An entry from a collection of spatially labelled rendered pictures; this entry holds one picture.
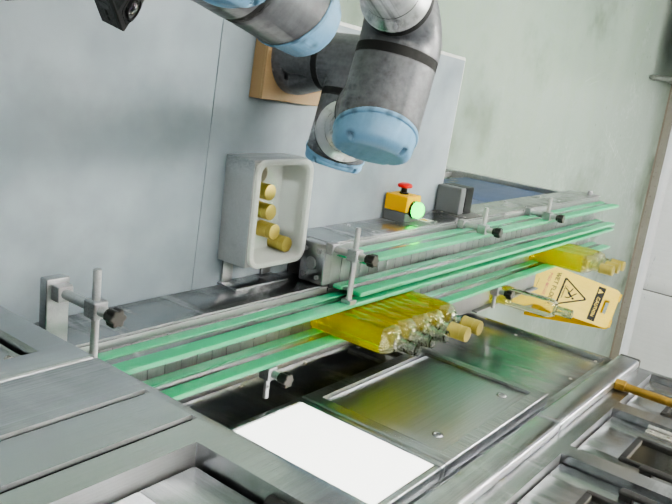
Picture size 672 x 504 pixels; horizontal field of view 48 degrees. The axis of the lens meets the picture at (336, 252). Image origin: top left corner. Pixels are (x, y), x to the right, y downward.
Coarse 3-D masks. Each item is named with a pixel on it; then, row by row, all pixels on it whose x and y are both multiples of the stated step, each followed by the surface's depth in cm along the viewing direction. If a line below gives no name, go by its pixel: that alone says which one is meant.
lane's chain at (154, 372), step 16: (528, 256) 258; (480, 272) 230; (432, 288) 207; (224, 320) 143; (160, 336) 131; (272, 336) 156; (208, 352) 141; (224, 352) 145; (160, 368) 133; (176, 368) 136
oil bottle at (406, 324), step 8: (368, 304) 167; (368, 312) 162; (376, 312) 162; (384, 312) 163; (392, 312) 164; (392, 320) 159; (400, 320) 159; (408, 320) 160; (400, 328) 158; (408, 328) 158; (416, 328) 160; (408, 336) 158
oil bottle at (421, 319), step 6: (384, 300) 171; (378, 306) 168; (384, 306) 167; (390, 306) 168; (396, 306) 168; (402, 306) 169; (396, 312) 165; (402, 312) 165; (408, 312) 165; (414, 312) 166; (420, 312) 166; (414, 318) 162; (420, 318) 163; (426, 318) 164; (420, 324) 162; (426, 324) 163; (420, 330) 162
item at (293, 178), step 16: (272, 160) 148; (288, 160) 152; (304, 160) 156; (256, 176) 146; (272, 176) 160; (288, 176) 162; (304, 176) 160; (256, 192) 147; (288, 192) 162; (304, 192) 160; (256, 208) 148; (288, 208) 163; (304, 208) 161; (256, 224) 149; (288, 224) 164; (304, 224) 161; (256, 240) 161; (304, 240) 163; (256, 256) 157; (272, 256) 159; (288, 256) 161
